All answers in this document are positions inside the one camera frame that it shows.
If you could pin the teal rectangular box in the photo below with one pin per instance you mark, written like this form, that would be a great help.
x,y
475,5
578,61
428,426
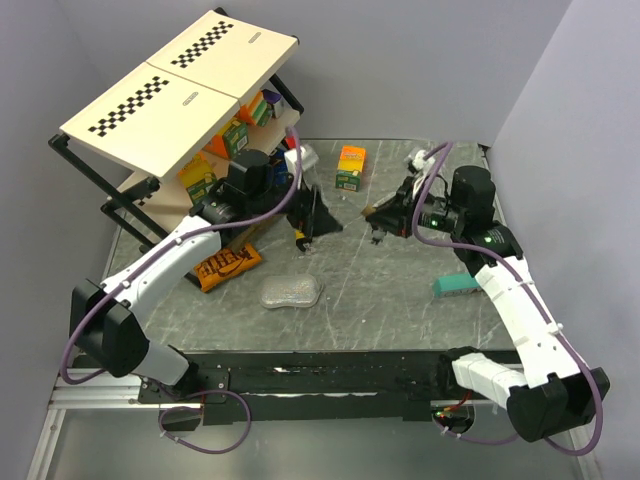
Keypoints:
x,y
455,285

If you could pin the yellow black padlock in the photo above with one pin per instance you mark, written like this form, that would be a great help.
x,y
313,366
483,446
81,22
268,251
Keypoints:
x,y
301,239

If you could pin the silver glitter sponge pad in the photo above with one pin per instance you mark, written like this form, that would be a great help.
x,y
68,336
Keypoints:
x,y
291,291

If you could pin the silver keys of yellow padlock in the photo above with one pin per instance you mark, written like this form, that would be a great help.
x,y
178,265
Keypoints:
x,y
308,250

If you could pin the blue snack bag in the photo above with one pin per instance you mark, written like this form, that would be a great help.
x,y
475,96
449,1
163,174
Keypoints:
x,y
279,167

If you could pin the orange snack bag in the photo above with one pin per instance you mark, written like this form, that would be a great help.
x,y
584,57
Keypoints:
x,y
225,265

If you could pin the beige two-tier shelf rack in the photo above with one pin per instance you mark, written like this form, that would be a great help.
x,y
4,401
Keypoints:
x,y
132,141

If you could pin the purple white small box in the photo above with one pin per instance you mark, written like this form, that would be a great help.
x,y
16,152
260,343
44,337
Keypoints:
x,y
275,101

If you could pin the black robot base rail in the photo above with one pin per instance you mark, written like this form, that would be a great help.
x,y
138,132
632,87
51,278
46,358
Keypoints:
x,y
231,386

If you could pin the grey figurine keychain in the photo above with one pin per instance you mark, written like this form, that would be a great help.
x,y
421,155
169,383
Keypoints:
x,y
377,236

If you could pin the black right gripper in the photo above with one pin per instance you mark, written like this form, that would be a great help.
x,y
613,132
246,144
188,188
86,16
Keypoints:
x,y
388,220

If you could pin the orange green box on table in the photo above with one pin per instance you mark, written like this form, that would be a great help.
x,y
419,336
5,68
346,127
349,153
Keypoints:
x,y
350,168

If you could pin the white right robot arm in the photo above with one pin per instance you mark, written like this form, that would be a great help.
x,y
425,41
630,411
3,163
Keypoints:
x,y
554,390

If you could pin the orange green box middle shelf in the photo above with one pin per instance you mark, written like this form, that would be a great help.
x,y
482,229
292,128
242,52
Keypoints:
x,y
229,140

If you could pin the orange green box upper shelf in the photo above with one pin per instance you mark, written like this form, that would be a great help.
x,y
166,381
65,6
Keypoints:
x,y
257,112

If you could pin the yellow green box lower shelf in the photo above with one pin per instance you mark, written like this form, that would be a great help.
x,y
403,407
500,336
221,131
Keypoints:
x,y
197,177

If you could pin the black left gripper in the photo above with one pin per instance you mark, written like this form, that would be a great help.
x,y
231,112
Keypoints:
x,y
302,214

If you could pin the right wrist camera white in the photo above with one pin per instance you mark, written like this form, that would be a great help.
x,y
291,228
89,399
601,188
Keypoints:
x,y
419,163

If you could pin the orange green box shelf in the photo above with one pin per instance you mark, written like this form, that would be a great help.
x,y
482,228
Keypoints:
x,y
229,140
257,112

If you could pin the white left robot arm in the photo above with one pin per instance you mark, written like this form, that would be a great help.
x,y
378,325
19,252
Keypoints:
x,y
105,317

